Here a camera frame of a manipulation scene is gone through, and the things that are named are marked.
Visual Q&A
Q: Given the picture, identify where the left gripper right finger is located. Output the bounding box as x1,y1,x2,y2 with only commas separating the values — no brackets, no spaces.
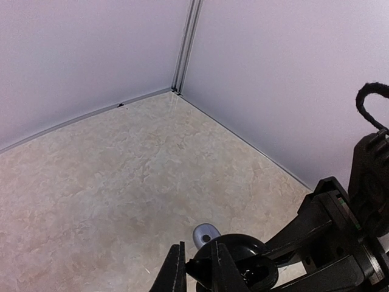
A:
211,241,245,291

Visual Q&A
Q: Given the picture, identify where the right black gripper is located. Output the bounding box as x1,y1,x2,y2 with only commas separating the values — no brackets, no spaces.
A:
264,177,388,291

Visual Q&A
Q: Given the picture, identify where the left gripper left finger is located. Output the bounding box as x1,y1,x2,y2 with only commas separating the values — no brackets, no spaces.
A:
150,242,186,292

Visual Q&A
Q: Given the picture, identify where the black round charging case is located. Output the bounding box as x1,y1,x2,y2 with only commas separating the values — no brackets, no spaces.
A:
185,234,279,291

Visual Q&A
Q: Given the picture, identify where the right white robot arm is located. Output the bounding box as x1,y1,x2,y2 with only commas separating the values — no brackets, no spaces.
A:
266,130,388,291

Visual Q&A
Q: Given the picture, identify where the grey oval earbud case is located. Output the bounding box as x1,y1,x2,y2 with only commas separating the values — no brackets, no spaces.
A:
193,223,221,250

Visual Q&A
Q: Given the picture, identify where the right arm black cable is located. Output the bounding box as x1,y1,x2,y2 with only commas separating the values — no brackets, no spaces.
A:
355,81,389,131

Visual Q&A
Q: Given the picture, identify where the right aluminium frame post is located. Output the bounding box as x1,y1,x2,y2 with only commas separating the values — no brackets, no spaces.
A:
171,0,203,95

